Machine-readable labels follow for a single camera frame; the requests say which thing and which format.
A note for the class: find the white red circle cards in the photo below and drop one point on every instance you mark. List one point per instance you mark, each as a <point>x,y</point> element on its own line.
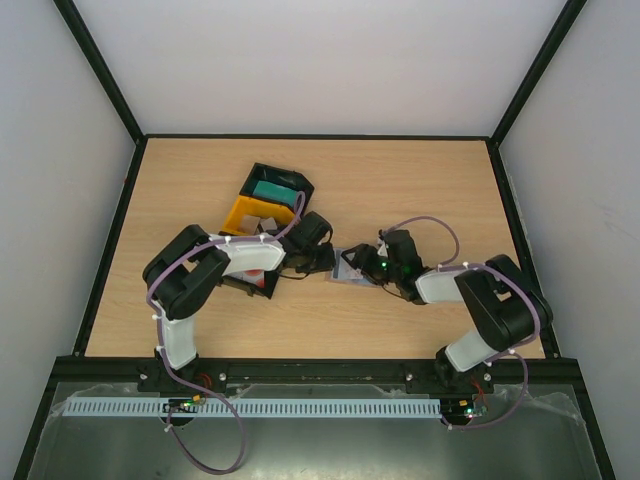
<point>255,277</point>

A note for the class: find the light blue slotted cable duct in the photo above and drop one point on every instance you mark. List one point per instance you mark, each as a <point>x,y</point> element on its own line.
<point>255,408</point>

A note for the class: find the black bin with red cards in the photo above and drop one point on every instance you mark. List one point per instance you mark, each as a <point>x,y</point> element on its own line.
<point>235,280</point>

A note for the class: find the yellow plastic bin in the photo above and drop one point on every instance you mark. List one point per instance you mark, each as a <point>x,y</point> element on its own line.
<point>247,212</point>

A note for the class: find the teal card stack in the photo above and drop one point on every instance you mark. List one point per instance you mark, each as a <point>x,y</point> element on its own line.
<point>275,193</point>

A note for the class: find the black bin with teal cards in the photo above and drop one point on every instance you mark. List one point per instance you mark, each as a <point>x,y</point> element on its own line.
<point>280,176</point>

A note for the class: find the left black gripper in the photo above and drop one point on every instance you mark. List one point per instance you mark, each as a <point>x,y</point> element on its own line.
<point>328,261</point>

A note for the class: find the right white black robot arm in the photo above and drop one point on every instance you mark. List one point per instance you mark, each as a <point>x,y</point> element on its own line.
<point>507,310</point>

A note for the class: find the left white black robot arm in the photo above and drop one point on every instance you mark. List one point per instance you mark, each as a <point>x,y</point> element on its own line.
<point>183,275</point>

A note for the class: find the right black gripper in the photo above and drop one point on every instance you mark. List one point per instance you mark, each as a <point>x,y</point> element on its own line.
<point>373,260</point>

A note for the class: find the white floral card stack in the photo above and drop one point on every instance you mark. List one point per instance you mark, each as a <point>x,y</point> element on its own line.
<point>260,225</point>

